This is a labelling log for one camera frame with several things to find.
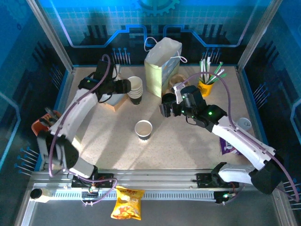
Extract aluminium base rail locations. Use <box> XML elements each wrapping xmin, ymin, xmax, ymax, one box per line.
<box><xmin>29</xmin><ymin>168</ymin><xmax>284</xmax><ymax>204</ymax></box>

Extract slotted grey cable duct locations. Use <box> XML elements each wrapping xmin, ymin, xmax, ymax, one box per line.
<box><xmin>50</xmin><ymin>190</ymin><xmax>217</xmax><ymax>201</ymax></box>

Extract black paper coffee cup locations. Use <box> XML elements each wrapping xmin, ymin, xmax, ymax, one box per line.
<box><xmin>134</xmin><ymin>120</ymin><xmax>153</xmax><ymax>142</ymax></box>

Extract yellow straw holder cup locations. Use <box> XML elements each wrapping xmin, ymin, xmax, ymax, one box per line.
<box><xmin>197</xmin><ymin>77</ymin><xmax>214</xmax><ymax>97</ymax></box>

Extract brown cardboard napkin box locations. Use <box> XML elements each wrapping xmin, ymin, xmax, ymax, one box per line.
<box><xmin>98</xmin><ymin>90</ymin><xmax>129</xmax><ymax>113</ymax></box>

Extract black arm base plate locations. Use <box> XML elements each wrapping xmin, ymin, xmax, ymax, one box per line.
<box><xmin>196</xmin><ymin>173</ymin><xmax>240</xmax><ymax>189</ymax></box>
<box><xmin>71</xmin><ymin>173</ymin><xmax>115</xmax><ymax>189</ymax></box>

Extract white paper napkins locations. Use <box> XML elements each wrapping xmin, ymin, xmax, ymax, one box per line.
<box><xmin>105</xmin><ymin>93</ymin><xmax>123</xmax><ymax>106</ymax></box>

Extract black cup lid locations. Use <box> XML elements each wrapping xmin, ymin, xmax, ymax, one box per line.
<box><xmin>161</xmin><ymin>93</ymin><xmax>177</xmax><ymax>104</ymax></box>

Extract stack of paper cups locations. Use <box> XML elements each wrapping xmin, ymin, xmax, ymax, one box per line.
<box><xmin>127</xmin><ymin>76</ymin><xmax>143</xmax><ymax>105</ymax></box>

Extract bottle with black cap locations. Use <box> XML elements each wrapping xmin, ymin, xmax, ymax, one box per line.
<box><xmin>30</xmin><ymin>187</ymin><xmax>54</xmax><ymax>203</ymax></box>

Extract aluminium frame post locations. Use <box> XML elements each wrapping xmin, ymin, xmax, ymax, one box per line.
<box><xmin>236</xmin><ymin>0</ymin><xmax>284</xmax><ymax>71</ymax></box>
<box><xmin>25</xmin><ymin>0</ymin><xmax>75</xmax><ymax>73</ymax></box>

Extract purple snack packet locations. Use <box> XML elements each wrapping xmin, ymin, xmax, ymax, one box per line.
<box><xmin>219</xmin><ymin>137</ymin><xmax>240</xmax><ymax>156</ymax></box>

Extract orange white cutlery holder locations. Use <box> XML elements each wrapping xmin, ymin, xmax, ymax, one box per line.
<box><xmin>31</xmin><ymin>110</ymin><xmax>62</xmax><ymax>137</ymax></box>

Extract printed paper gift bag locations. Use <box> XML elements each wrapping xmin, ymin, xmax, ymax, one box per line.
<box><xmin>143</xmin><ymin>37</ymin><xmax>188</xmax><ymax>98</ymax></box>

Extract moulded pulp cup carrier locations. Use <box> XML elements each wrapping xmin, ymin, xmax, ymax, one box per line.
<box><xmin>168</xmin><ymin>74</ymin><xmax>189</xmax><ymax>91</ymax></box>

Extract yellow chips bag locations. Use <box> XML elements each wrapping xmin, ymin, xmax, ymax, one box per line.
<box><xmin>110</xmin><ymin>185</ymin><xmax>146</xmax><ymax>221</ymax></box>

